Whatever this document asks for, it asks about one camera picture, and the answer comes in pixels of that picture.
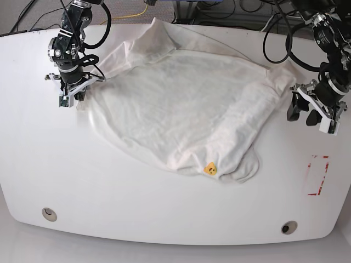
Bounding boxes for white printed t-shirt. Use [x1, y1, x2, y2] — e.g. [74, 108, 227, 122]
[78, 19, 296, 183]

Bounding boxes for table cable grommet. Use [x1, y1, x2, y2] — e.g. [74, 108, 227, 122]
[281, 221, 298, 235]
[42, 208, 58, 222]

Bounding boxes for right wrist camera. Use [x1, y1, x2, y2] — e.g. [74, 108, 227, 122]
[59, 94, 74, 107]

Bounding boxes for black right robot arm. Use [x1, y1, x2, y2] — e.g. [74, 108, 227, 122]
[45, 1, 112, 107]

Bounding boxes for red tape rectangle marking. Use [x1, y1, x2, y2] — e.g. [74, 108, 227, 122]
[304, 155, 330, 196]

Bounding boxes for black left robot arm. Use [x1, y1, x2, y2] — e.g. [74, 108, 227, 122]
[285, 1, 350, 135]

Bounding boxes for white cable on floor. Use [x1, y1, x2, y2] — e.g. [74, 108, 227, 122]
[259, 13, 278, 33]

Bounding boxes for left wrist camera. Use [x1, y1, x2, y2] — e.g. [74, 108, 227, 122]
[319, 117, 340, 136]

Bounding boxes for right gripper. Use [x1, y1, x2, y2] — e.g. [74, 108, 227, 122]
[44, 67, 105, 101]

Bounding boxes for left table cable grommet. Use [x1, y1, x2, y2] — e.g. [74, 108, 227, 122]
[42, 208, 58, 222]

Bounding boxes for right table cable grommet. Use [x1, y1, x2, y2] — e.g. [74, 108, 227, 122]
[281, 221, 298, 235]

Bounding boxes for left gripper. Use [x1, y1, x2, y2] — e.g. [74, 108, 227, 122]
[286, 79, 348, 127]

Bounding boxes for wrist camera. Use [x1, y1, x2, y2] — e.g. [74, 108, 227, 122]
[59, 94, 74, 107]
[319, 117, 340, 136]

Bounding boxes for yellow cable on floor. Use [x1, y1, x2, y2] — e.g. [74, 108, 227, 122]
[100, 2, 150, 25]

